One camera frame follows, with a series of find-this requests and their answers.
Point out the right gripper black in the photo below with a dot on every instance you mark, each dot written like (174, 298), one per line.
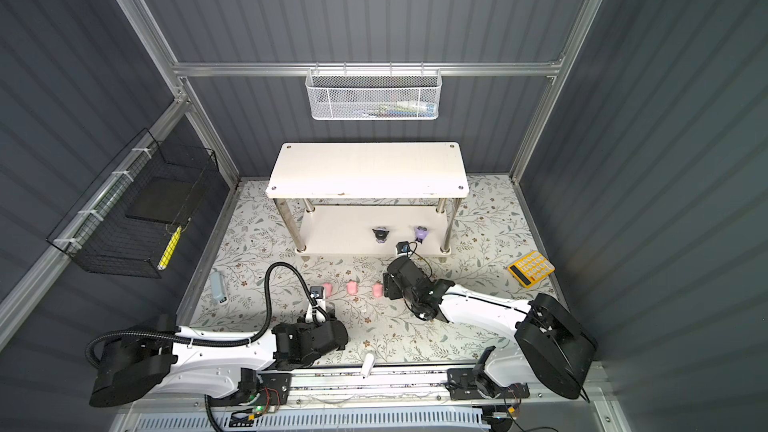
(390, 286)

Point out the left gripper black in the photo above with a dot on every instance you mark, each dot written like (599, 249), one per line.
(332, 318)

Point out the light purple toy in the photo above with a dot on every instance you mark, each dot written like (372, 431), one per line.
(421, 233)

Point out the dark purple toy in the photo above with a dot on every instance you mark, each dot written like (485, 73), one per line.
(381, 234)

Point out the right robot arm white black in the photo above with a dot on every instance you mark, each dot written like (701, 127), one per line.
(546, 342)

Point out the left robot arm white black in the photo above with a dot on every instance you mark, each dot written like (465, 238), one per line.
(161, 357)

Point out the white two-tier shelf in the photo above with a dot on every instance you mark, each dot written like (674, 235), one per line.
(331, 195)

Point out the white ventilated cover strip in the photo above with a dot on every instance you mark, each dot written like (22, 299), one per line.
(359, 419)

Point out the yellow calculator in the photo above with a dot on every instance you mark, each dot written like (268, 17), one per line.
(531, 269)

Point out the yellow marker in basket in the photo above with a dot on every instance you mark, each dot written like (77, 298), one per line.
(170, 249)

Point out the markers in white basket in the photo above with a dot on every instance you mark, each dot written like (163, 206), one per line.
(401, 109)

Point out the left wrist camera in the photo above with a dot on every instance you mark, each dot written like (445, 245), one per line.
(315, 300)

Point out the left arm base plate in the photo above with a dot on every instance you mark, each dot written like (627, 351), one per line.
(257, 389)

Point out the white cylinder on rail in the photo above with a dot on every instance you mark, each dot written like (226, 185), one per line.
(368, 364)

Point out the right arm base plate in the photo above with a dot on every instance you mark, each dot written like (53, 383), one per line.
(464, 384)

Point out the white wire mesh basket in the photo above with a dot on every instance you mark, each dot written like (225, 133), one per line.
(338, 97)

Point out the black wire basket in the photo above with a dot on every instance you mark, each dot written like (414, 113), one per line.
(124, 227)

